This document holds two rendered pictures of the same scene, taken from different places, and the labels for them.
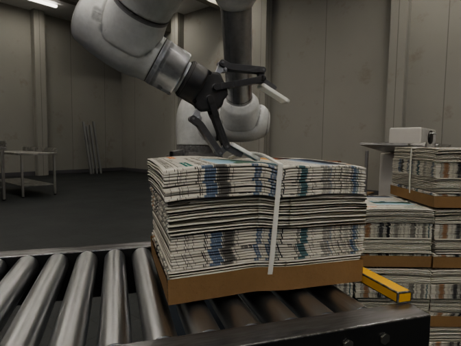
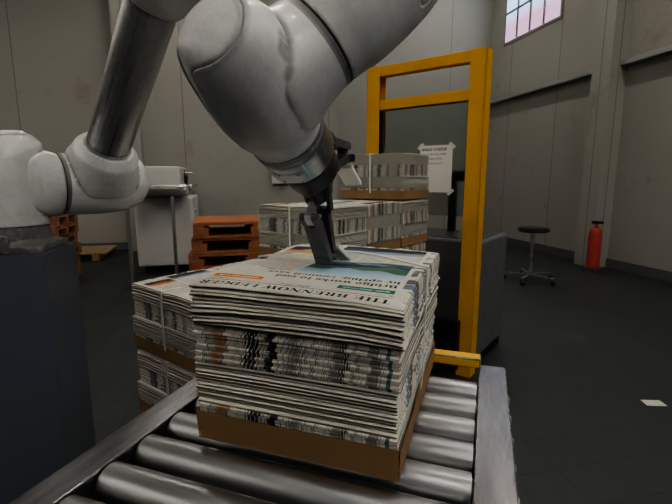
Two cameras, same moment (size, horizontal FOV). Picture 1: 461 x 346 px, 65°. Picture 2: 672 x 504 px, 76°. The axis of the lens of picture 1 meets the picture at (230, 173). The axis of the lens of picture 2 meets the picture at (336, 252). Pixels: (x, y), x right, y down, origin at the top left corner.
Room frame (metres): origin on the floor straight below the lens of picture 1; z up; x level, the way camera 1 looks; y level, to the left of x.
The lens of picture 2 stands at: (0.35, 0.51, 1.16)
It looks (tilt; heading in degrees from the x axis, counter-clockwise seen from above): 10 degrees down; 307
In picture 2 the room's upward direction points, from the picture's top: straight up
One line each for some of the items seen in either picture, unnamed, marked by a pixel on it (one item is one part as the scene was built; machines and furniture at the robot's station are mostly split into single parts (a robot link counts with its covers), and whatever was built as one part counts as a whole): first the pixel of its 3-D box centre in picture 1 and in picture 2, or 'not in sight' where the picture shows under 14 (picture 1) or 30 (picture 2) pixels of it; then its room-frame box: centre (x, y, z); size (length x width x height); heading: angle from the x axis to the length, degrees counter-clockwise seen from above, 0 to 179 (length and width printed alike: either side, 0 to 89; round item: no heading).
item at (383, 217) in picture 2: not in sight; (351, 225); (1.53, -1.19, 0.95); 0.38 x 0.29 x 0.23; 179
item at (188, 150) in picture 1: (191, 152); (9, 238); (1.56, 0.17, 1.03); 0.22 x 0.18 x 0.06; 140
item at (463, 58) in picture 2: not in sight; (425, 65); (1.52, -1.93, 1.82); 0.75 x 0.06 x 0.06; 179
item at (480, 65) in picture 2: not in sight; (473, 221); (1.19, -1.93, 0.92); 0.09 x 0.09 x 1.85; 89
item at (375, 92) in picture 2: not in sight; (374, 215); (1.85, -1.93, 0.92); 0.09 x 0.09 x 1.85; 89
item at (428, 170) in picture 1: (444, 174); (312, 230); (1.53, -0.90, 0.95); 0.38 x 0.29 x 0.23; 0
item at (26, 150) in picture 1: (22, 169); not in sight; (7.50, 4.31, 0.46); 1.80 x 0.68 x 0.93; 49
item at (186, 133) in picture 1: (197, 119); (11, 178); (1.57, 0.15, 1.17); 0.18 x 0.16 x 0.22; 85
